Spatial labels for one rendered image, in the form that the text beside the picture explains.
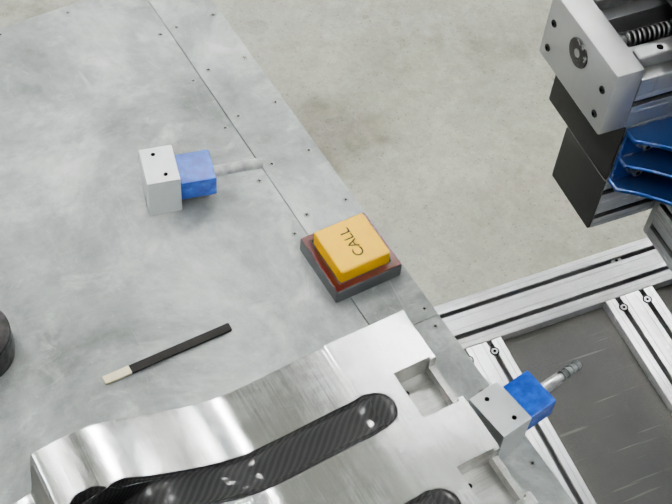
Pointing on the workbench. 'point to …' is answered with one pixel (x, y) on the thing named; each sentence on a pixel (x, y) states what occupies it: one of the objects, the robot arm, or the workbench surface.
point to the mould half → (395, 490)
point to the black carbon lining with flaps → (263, 463)
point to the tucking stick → (166, 354)
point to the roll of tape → (6, 344)
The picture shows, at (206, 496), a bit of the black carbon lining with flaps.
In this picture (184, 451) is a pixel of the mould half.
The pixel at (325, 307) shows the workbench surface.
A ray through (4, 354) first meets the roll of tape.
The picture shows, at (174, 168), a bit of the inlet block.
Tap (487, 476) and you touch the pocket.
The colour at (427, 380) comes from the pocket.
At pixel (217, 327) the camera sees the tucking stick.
